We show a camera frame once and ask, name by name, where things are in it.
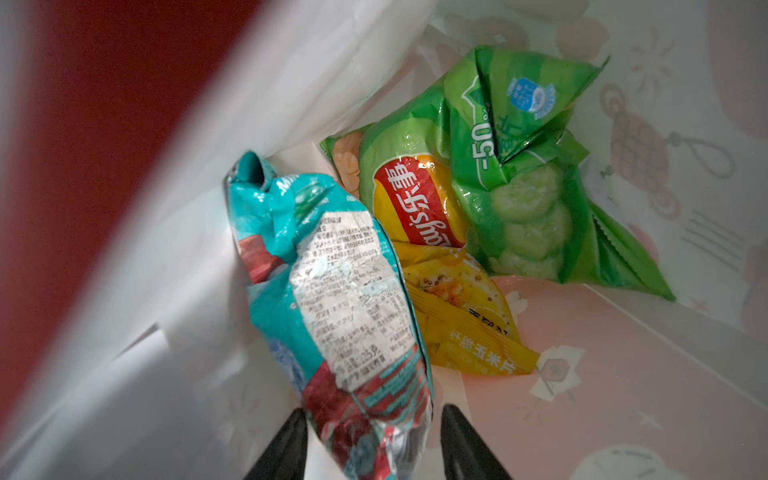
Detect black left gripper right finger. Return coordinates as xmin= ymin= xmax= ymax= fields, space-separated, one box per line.
xmin=440 ymin=403 xmax=513 ymax=480

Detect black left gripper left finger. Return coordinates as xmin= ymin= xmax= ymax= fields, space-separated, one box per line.
xmin=244 ymin=408 xmax=308 ymax=480

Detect yellow corn chips packet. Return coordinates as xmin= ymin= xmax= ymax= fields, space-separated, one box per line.
xmin=393 ymin=242 xmax=540 ymax=377

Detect teal red snack packet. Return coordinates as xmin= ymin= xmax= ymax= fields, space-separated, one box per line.
xmin=226 ymin=152 xmax=433 ymax=479

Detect red white paper bag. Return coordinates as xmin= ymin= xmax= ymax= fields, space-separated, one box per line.
xmin=1 ymin=1 xmax=767 ymax=479

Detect green Lays chips packet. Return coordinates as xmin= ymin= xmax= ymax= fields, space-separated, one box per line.
xmin=320 ymin=46 xmax=673 ymax=299

